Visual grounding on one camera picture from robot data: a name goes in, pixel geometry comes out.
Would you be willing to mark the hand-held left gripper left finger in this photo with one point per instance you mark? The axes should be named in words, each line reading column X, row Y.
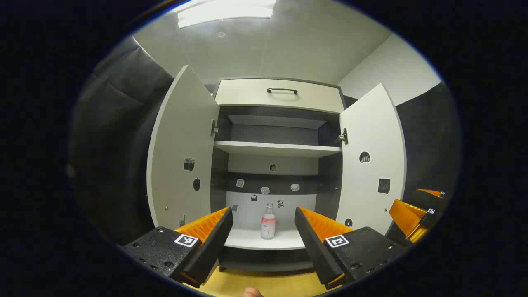
column 210, row 251

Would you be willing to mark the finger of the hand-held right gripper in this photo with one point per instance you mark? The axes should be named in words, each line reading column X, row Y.
column 429, row 216
column 420, row 200

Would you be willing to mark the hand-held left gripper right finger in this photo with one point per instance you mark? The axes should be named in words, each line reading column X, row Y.
column 315, row 251

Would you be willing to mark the clear bottle with pink label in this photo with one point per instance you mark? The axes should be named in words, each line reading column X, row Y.
column 268, row 225

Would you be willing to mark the white cabinet shelf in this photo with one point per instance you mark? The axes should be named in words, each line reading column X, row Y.
column 276, row 148
column 284, row 241

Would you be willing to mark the metal door hinge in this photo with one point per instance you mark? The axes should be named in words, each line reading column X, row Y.
column 343, row 136
column 214, row 128

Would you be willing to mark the cream cabinet drawer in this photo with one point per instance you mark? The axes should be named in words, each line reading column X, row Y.
column 247, row 95

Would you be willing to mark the black backdrop cloth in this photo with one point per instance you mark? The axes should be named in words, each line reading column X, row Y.
column 111, row 136

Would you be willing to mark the ceiling light panel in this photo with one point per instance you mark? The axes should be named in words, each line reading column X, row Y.
column 225, row 12

